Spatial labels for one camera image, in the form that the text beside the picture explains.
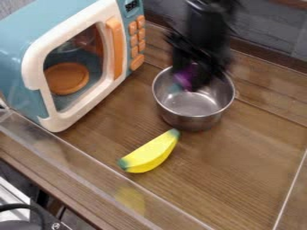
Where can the orange microwave turntable plate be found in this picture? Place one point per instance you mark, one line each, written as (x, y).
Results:
(66, 77)

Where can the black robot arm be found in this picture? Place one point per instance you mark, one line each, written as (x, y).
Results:
(210, 4)

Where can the clear acrylic barrier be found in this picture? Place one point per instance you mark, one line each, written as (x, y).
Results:
(104, 197)

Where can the blue toy microwave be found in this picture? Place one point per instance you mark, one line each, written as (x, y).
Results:
(98, 33)

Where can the silver metal pot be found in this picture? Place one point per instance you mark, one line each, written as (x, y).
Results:
(192, 111)

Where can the purple toy eggplant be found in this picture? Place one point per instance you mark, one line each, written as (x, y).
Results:
(184, 77)

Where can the yellow toy banana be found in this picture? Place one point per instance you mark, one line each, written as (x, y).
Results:
(148, 156)

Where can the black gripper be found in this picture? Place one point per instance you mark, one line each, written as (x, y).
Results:
(200, 51)

